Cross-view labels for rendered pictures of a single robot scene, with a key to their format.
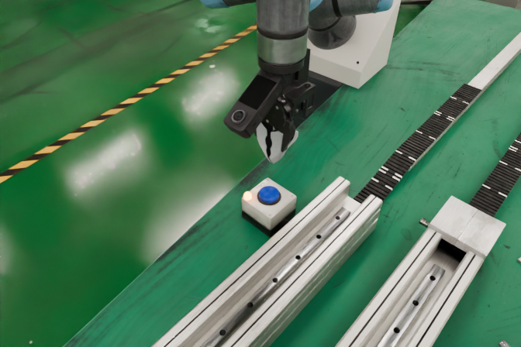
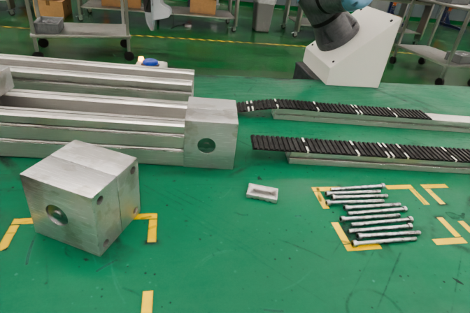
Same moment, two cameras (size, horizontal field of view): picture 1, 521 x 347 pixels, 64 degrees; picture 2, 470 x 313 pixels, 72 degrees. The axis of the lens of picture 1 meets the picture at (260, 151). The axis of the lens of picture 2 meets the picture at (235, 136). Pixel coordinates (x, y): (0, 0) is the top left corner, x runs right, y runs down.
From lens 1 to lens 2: 0.82 m
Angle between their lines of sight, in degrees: 35
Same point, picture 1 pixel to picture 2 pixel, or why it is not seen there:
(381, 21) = (371, 35)
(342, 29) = (333, 31)
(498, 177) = (326, 144)
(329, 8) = not seen: outside the picture
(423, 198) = (253, 130)
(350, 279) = not seen: hidden behind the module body
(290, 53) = not seen: outside the picture
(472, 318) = (150, 175)
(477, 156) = not seen: hidden behind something
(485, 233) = (211, 117)
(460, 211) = (221, 105)
